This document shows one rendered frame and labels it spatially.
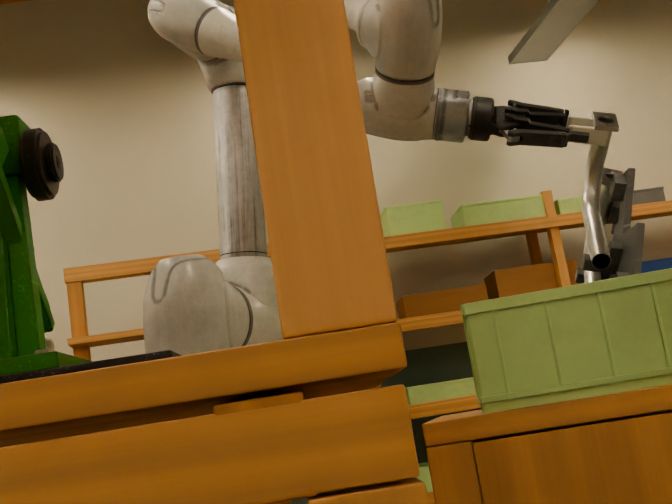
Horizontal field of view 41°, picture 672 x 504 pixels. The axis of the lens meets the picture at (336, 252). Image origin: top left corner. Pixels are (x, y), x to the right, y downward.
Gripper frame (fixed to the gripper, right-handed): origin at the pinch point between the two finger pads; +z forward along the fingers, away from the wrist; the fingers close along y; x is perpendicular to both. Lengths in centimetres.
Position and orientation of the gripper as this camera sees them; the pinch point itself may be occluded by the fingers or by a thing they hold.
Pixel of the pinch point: (588, 130)
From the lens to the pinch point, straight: 161.7
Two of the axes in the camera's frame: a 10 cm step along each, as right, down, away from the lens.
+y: 1.5, -5.7, 8.1
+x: -0.4, 8.1, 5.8
